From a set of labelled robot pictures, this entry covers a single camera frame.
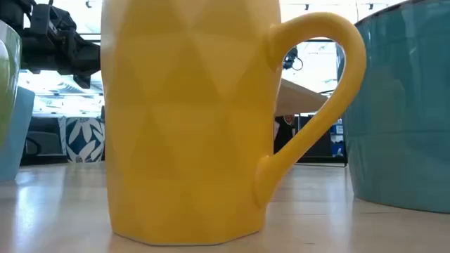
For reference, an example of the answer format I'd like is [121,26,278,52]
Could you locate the dark grey chair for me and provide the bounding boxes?
[26,117,66,155]

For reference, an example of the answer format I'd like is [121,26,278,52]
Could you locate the person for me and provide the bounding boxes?
[274,114,297,155]

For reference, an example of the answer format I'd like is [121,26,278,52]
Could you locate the light blue mug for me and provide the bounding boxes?
[0,86,36,182]

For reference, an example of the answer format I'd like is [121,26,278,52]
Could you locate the green and white mug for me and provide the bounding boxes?
[0,20,23,148]

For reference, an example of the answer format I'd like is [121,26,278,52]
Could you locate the yellow faceted ceramic mug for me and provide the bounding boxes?
[100,0,367,246]

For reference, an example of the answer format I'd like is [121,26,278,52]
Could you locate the white cloth cover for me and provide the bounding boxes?
[58,116,68,155]

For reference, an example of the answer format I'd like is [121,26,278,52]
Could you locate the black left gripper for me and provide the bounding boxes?
[20,3,102,90]

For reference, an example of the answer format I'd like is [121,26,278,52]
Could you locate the wooden shelf with black frame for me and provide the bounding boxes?
[274,77,348,167]

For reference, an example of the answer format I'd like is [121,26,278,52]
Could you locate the teal glazed ceramic mug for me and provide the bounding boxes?
[336,0,450,214]

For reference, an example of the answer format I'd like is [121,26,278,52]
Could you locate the blue storage bins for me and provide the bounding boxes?
[330,119,347,157]

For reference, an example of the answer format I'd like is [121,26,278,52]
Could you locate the black partition panels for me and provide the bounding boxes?
[295,115,333,157]

